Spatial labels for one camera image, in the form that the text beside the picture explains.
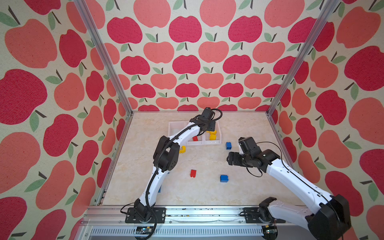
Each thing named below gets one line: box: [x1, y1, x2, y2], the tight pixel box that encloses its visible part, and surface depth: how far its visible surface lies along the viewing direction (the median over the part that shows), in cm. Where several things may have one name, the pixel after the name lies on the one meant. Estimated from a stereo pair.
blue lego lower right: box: [220, 174, 229, 183], surface depth 88 cm
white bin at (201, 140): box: [186, 131, 208, 146], surface depth 100 cm
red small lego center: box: [190, 169, 197, 178], surface depth 90 cm
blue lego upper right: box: [226, 142, 232, 150], surface depth 101 cm
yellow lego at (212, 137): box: [209, 134, 217, 141], surface depth 106 cm
